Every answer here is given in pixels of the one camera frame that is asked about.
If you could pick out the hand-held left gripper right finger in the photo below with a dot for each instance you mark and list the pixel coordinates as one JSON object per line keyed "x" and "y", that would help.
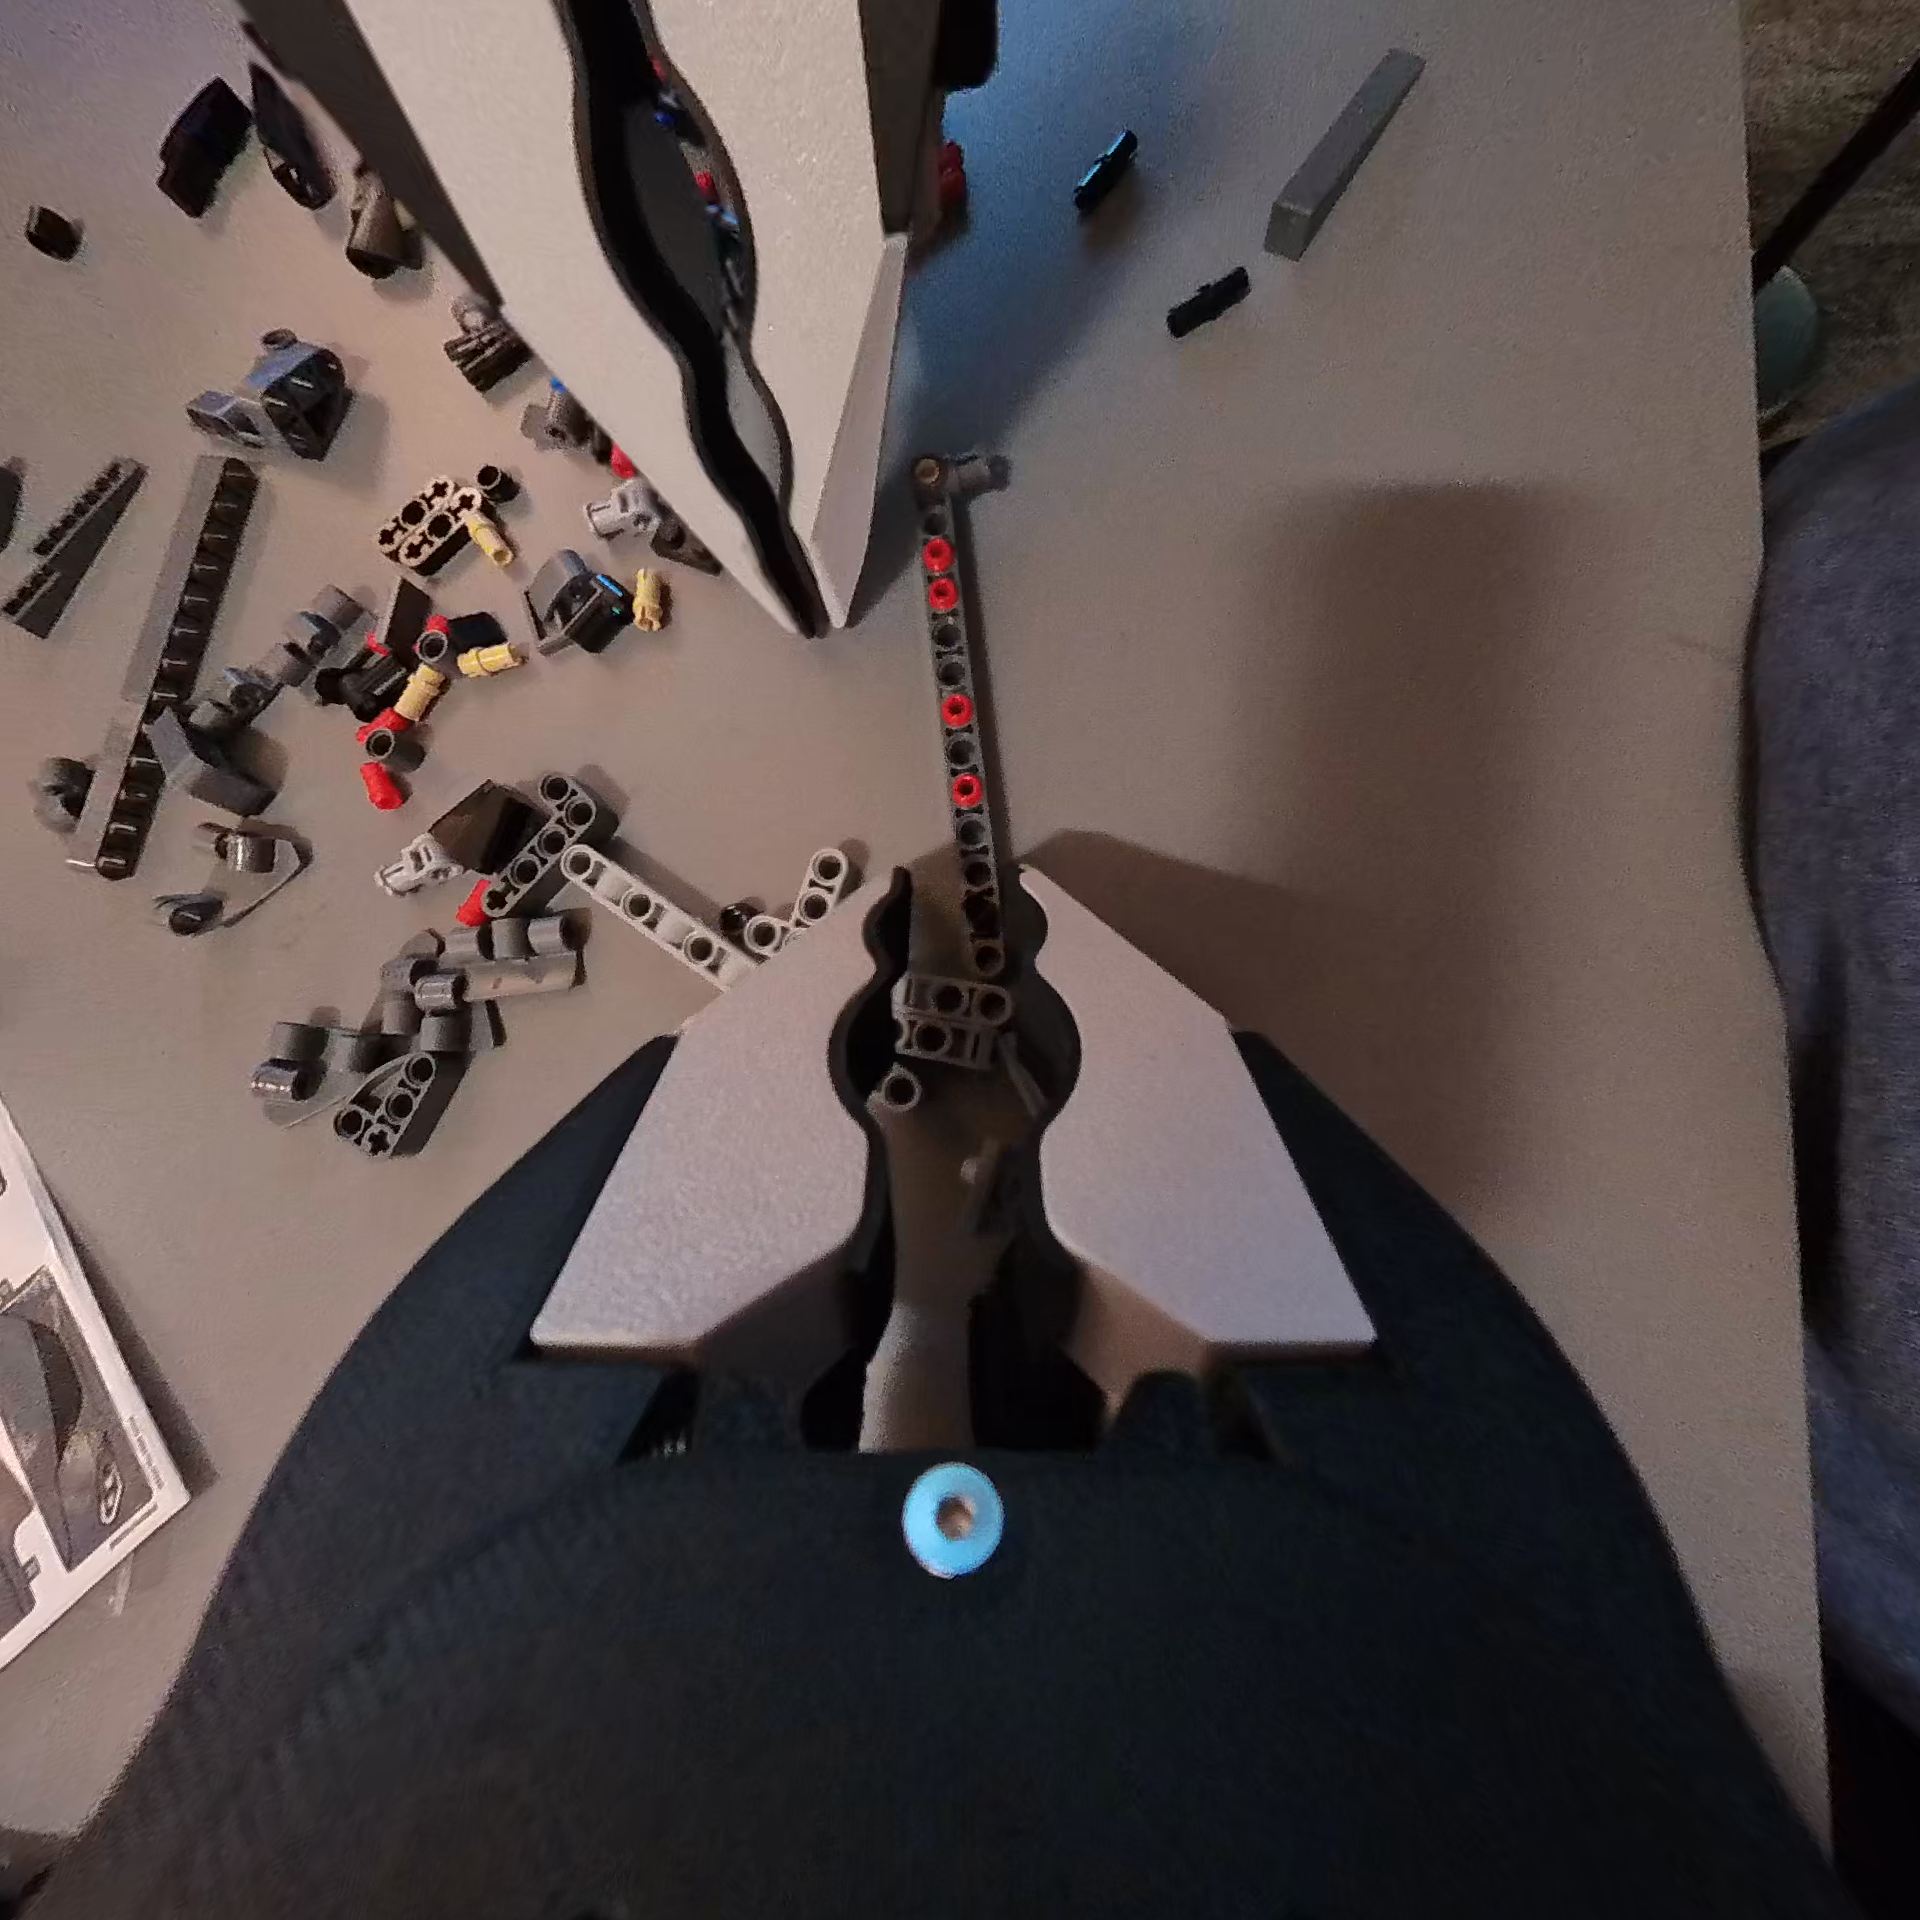
{"x": 1184, "y": 1185}

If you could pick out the pile of loose lego pieces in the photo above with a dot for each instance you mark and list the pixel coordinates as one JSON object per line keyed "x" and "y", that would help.
{"x": 428, "y": 524}

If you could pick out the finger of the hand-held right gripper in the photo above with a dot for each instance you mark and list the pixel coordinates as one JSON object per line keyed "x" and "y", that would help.
{"x": 809, "y": 120}
{"x": 494, "y": 149}

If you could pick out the black lego pin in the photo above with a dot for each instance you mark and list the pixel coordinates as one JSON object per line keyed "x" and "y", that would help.
{"x": 1108, "y": 168}
{"x": 1211, "y": 300}

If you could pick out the lego instruction booklet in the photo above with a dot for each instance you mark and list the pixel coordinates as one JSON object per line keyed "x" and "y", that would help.
{"x": 76, "y": 1425}

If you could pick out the long grey lego tile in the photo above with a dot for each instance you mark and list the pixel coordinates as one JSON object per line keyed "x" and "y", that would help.
{"x": 1343, "y": 159}

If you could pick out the black office chair base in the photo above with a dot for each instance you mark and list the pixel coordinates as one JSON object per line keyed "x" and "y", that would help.
{"x": 1846, "y": 165}

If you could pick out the grey Technic beam assembly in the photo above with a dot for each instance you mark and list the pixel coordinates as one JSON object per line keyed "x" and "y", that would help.
{"x": 957, "y": 660}

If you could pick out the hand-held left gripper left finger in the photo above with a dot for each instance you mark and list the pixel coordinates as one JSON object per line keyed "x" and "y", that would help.
{"x": 720, "y": 1185}

